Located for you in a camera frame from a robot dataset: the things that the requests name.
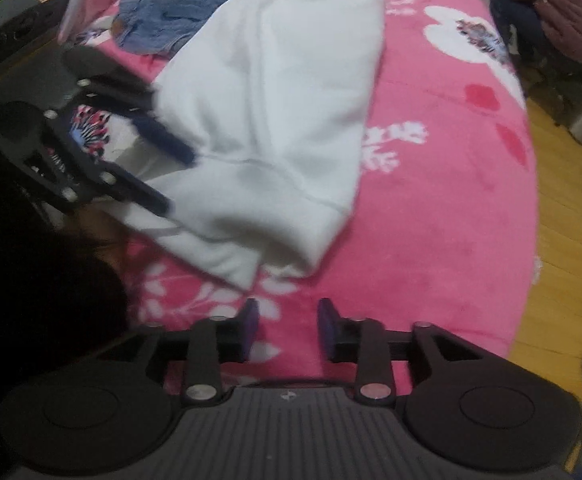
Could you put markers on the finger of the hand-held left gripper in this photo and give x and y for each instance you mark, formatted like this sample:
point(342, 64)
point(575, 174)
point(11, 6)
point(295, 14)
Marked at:
point(166, 140)
point(141, 192)

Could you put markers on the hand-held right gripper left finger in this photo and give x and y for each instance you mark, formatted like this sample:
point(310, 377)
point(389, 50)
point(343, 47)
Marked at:
point(251, 327)

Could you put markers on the white sweatshirt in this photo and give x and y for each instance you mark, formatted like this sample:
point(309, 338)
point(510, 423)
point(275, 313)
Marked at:
point(281, 110)

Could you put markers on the dark stool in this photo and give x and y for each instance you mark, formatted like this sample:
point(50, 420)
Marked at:
point(556, 85)

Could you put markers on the blue jeans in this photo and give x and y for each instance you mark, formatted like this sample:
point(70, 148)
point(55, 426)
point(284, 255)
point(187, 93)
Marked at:
point(171, 10)

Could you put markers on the pink floral blanket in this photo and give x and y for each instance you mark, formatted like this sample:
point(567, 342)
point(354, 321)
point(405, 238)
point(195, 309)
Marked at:
point(421, 185)

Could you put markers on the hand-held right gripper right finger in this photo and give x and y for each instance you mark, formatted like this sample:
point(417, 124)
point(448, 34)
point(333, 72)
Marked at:
point(326, 330)

